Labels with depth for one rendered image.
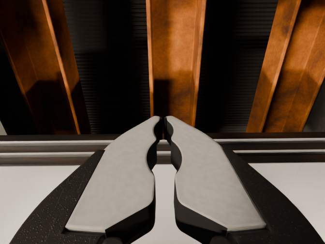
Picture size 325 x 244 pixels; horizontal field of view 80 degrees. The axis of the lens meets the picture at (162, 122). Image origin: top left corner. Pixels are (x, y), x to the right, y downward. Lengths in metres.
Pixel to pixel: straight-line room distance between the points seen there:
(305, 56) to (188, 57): 0.20
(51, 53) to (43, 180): 0.21
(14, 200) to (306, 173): 0.37
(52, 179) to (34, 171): 0.02
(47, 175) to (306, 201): 0.33
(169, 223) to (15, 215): 0.21
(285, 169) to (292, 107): 0.20
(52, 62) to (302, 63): 0.43
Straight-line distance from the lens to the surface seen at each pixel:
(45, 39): 0.40
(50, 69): 0.41
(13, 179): 0.30
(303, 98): 0.43
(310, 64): 0.43
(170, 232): 0.34
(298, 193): 0.32
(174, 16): 0.35
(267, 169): 0.27
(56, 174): 0.27
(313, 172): 0.30
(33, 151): 0.28
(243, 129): 0.61
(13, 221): 0.37
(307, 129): 0.69
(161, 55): 0.35
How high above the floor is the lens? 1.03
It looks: 60 degrees down
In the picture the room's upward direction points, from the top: 179 degrees clockwise
